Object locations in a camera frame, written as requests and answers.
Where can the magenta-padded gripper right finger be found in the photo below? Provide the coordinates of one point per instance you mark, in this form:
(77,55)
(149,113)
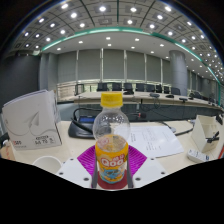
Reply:
(150,170)

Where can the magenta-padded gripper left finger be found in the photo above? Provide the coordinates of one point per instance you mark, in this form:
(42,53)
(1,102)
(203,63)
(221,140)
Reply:
(75,170)

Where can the yellow-capped orange drink bottle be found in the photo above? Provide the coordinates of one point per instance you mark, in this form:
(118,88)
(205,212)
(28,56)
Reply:
(111,160)

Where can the white printed paper sheet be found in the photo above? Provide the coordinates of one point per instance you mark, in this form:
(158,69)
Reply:
(155,140)

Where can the flat round red coaster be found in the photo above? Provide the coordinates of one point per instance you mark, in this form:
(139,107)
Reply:
(112,186)

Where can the black desk microphone console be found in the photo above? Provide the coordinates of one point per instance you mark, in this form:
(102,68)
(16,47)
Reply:
(81,128)

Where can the white power strip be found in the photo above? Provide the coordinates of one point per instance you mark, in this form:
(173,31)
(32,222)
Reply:
(197,156)

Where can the white cardboard paper box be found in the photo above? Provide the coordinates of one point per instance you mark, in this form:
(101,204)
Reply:
(31,123)

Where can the white open desk organizer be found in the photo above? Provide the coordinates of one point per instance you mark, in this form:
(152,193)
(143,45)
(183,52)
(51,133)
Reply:
(203,133)

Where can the long curved conference desk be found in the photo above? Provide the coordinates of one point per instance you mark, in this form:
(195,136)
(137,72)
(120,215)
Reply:
(140,98)

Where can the black office chairs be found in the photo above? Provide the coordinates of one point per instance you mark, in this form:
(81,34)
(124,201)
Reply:
(116,86)

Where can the round ceiling lights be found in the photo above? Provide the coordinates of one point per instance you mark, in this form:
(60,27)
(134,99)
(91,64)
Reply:
(102,8)

